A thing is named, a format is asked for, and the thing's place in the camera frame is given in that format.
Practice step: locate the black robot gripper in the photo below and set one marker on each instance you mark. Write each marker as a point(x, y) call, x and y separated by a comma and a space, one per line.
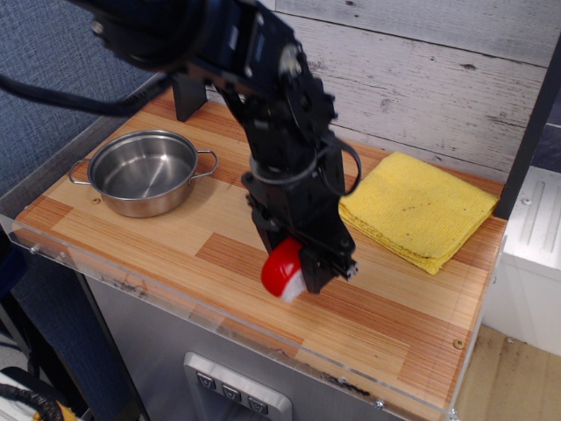
point(306, 211)

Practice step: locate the red and white sushi toy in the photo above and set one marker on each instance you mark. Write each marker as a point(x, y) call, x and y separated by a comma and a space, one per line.
point(282, 274)

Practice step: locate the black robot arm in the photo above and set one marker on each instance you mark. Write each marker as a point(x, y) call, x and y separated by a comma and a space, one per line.
point(257, 65)

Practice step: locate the clear acrylic table guard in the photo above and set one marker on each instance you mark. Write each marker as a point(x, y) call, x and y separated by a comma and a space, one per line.
point(392, 341)

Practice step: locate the folded yellow cloth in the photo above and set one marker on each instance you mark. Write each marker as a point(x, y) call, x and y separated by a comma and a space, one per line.
point(417, 211)

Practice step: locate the silver control panel with buttons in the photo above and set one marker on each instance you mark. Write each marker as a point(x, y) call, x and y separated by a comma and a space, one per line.
point(220, 393)

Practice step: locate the stainless steel pot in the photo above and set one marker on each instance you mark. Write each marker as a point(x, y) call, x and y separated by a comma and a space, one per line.
point(142, 174)

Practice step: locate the white cabinet at right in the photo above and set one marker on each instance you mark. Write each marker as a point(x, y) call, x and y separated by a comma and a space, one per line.
point(524, 299)

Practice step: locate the yellow object bottom left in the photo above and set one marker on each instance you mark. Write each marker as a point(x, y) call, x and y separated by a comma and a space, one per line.
point(67, 414)

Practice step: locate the black right vertical post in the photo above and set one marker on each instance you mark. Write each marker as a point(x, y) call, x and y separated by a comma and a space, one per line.
point(530, 140)

